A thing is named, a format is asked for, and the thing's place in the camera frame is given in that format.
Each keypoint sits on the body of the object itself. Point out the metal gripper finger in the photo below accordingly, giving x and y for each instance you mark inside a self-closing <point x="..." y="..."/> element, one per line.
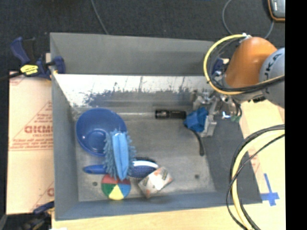
<point x="201" y="100"/>
<point x="209" y="127"/>

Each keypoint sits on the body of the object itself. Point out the black cylindrical torch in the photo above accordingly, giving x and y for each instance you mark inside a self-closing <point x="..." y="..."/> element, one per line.
<point x="170" y="114"/>

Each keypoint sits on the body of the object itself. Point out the grey metal bin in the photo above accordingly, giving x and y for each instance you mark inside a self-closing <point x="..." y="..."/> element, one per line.
<point x="153" y="142"/>

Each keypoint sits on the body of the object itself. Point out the clear tape packet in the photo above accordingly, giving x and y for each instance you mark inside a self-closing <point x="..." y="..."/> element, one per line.
<point x="156" y="181"/>

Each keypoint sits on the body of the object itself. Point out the blue brush with white bristles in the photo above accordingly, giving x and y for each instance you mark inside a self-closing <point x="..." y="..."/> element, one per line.
<point x="144" y="169"/>

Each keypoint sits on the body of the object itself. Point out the blue microfibre duster mitt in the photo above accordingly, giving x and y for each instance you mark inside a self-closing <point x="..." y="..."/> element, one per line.
<point x="120" y="152"/>

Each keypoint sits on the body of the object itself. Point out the blue plastic bowl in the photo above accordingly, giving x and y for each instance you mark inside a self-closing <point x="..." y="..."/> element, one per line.
<point x="96" y="128"/>

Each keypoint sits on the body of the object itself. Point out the multicoloured ball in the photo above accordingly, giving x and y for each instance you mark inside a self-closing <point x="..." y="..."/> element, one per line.
<point x="116" y="188"/>

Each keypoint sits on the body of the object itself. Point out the brown cardboard board, red print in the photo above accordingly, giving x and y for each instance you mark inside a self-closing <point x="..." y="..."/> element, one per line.
<point x="28" y="133"/>

